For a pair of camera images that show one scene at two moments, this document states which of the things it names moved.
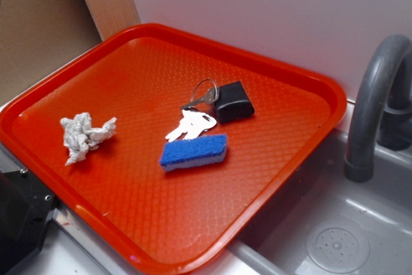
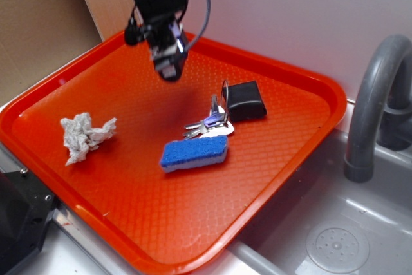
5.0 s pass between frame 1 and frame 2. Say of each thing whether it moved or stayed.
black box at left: stayed
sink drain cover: stayed
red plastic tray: stayed
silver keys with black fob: moved
